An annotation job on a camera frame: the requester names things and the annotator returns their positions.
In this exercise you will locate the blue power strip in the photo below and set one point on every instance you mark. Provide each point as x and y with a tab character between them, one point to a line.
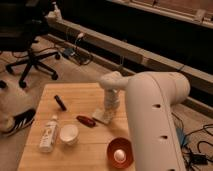
68	52

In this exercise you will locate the person leg beige trousers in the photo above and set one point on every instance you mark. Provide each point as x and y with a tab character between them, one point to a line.
12	103

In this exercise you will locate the white egg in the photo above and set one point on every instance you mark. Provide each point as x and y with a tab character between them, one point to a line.
120	156

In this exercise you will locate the black white sneaker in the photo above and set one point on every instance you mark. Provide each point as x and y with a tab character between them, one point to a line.
21	121

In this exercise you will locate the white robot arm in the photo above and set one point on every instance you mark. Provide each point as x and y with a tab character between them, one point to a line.
148	99

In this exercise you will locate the black office chair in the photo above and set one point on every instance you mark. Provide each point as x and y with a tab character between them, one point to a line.
21	21

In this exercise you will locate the red bowl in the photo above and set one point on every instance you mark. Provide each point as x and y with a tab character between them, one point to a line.
123	144

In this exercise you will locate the red oblong object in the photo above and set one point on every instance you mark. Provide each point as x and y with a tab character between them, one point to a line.
86	121

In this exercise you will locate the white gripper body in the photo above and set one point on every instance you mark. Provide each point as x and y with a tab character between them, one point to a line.
111	99

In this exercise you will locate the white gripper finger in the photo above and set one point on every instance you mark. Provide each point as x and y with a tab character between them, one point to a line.
113	113
106	116

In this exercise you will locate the white sponge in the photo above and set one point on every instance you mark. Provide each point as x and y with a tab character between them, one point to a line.
98	115

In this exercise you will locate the white cup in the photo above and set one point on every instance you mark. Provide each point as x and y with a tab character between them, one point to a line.
69	134

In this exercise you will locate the blue box on floor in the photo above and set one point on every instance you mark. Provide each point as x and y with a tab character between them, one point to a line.
181	137

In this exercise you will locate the clear plastic bottle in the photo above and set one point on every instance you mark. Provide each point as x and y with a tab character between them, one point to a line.
49	135

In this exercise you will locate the black marker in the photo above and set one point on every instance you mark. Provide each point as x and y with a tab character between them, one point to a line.
60	102

